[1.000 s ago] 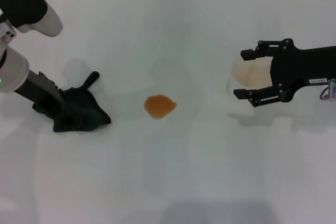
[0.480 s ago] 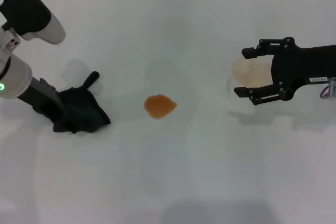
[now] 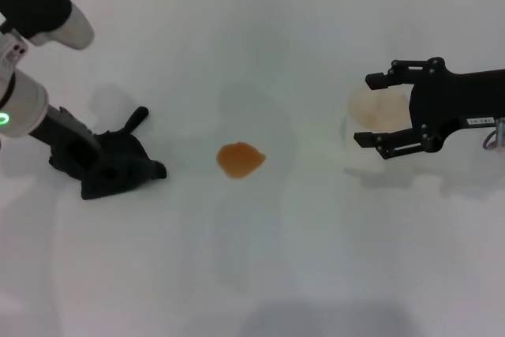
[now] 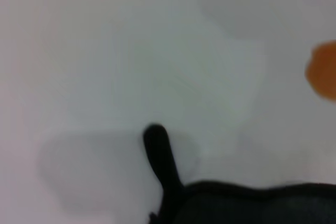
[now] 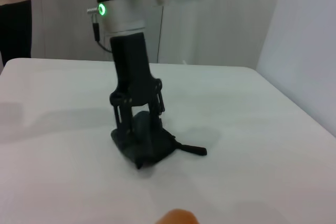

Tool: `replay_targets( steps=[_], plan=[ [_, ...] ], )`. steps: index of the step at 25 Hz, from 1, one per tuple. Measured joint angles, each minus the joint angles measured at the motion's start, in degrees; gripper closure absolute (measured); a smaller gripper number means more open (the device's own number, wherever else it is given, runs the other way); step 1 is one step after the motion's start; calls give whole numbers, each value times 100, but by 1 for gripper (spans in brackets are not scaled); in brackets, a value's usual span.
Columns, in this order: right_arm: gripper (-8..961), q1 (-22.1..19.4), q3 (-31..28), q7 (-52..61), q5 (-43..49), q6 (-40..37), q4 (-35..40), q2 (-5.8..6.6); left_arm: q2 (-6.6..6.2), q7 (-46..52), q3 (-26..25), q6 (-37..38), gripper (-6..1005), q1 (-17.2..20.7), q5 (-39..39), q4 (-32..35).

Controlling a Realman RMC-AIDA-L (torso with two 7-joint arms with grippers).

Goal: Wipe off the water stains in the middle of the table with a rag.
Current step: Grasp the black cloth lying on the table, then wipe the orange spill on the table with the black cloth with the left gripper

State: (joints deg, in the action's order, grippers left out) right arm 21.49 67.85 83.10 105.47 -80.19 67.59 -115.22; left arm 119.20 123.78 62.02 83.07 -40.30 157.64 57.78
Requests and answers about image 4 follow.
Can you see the dark cloth rag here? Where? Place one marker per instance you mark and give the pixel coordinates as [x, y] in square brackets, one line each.
[249, 203]

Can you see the orange-brown liquid stain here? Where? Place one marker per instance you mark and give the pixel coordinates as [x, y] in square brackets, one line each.
[324, 69]

